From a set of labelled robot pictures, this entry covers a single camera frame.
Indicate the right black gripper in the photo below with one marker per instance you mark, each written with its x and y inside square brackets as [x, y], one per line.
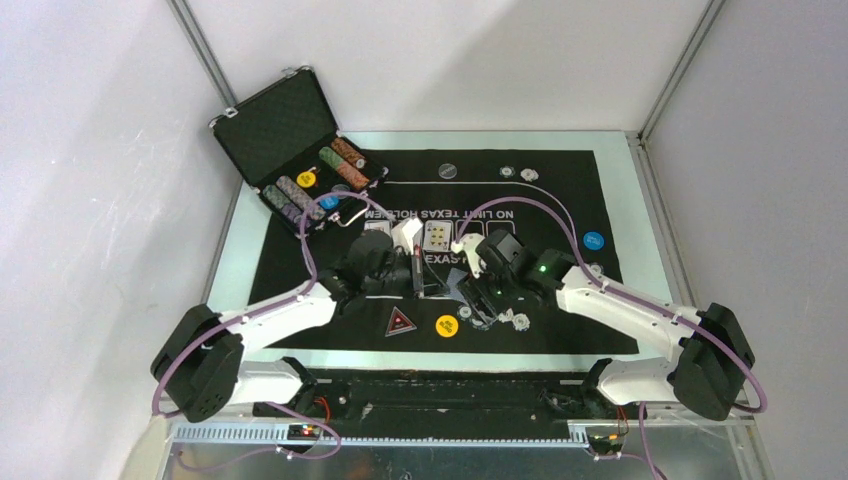
[476, 288]

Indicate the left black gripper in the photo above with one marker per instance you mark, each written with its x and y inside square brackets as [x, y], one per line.
[415, 284]

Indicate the triangular all-in marker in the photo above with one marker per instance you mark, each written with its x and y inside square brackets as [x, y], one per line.
[399, 323]

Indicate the white blue chip front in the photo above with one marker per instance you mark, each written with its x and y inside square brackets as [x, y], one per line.
[506, 317]
[521, 322]

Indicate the white blue chip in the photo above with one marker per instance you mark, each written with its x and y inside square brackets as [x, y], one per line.
[506, 317]
[521, 322]
[529, 175]

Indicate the yellow big blind button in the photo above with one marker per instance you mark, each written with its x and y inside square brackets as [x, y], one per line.
[447, 326]

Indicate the face-up playing card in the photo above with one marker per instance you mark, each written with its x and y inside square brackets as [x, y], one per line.
[378, 225]
[437, 236]

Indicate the blue small blind button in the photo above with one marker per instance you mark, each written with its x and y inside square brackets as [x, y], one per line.
[594, 241]

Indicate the white blue chip back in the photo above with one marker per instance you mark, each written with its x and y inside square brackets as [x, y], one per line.
[529, 175]

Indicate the grey white poker chip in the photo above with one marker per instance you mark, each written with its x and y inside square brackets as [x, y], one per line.
[507, 172]

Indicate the black dealer button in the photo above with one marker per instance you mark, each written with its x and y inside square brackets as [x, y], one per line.
[447, 171]

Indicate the blue playing card deck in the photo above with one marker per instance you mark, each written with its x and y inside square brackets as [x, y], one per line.
[455, 276]

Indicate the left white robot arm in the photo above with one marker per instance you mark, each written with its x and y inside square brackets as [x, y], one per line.
[204, 365]

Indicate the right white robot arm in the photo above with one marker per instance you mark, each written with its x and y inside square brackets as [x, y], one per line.
[703, 355]

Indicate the black poker table mat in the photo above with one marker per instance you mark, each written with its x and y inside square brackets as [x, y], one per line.
[479, 200]

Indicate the blue button in case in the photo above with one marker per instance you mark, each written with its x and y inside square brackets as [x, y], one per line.
[329, 202]

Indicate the green orange chip row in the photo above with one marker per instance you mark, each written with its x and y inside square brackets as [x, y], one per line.
[349, 173]

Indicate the pink grey chip row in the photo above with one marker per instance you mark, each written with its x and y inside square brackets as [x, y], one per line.
[300, 198]

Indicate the yellow button in case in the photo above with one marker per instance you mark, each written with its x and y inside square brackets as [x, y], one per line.
[306, 179]

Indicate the red brown chip row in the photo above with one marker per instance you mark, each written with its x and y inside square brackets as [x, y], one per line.
[349, 153]

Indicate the electronics board with leds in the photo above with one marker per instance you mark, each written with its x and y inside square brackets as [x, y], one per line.
[303, 432]

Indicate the black aluminium chip case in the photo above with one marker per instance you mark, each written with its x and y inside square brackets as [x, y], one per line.
[279, 131]

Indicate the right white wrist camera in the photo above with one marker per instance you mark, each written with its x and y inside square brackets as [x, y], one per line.
[467, 245]

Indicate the black metal base rail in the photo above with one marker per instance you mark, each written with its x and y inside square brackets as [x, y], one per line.
[455, 406]

